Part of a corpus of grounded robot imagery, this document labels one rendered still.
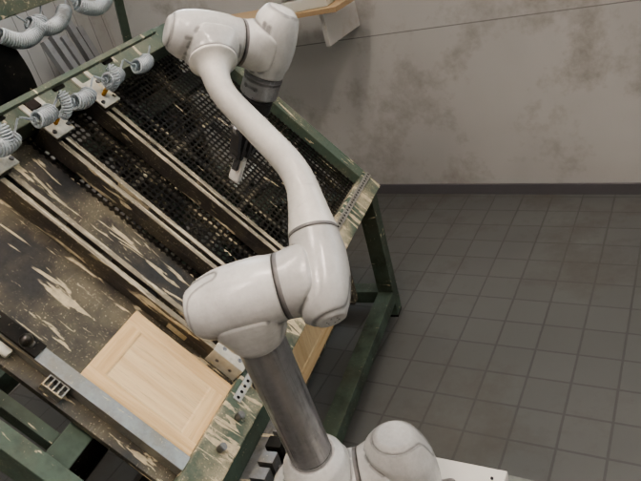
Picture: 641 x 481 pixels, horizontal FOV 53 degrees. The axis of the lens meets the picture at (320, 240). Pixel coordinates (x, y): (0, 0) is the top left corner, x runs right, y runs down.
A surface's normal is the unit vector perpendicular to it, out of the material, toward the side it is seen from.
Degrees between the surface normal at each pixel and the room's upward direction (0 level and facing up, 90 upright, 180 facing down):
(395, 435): 4
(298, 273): 41
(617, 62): 90
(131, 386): 51
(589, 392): 0
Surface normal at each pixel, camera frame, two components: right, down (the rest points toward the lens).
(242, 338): 0.06, 0.62
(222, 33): 0.48, -0.33
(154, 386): 0.56, -0.56
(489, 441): -0.24, -0.85
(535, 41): -0.44, 0.53
